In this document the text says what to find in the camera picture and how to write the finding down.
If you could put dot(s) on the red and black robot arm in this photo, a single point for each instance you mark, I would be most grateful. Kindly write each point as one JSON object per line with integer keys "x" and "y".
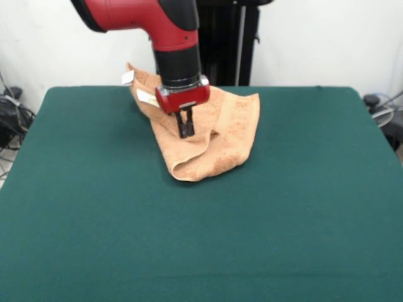
{"x": 170, "y": 28}

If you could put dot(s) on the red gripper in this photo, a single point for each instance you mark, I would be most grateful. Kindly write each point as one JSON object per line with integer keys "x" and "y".
{"x": 182, "y": 99}

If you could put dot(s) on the dark green table cloth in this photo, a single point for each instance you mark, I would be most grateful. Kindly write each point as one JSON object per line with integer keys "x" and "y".
{"x": 94, "y": 220}

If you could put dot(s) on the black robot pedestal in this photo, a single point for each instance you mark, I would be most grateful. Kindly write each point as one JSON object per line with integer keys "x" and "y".
{"x": 226, "y": 47}

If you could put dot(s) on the black round pedestal foot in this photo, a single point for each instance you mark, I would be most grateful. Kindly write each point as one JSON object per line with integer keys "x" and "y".
{"x": 371, "y": 100}
{"x": 16, "y": 92}

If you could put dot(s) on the tan terry towel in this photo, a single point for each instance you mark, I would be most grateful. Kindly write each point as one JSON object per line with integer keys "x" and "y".
{"x": 233, "y": 132}

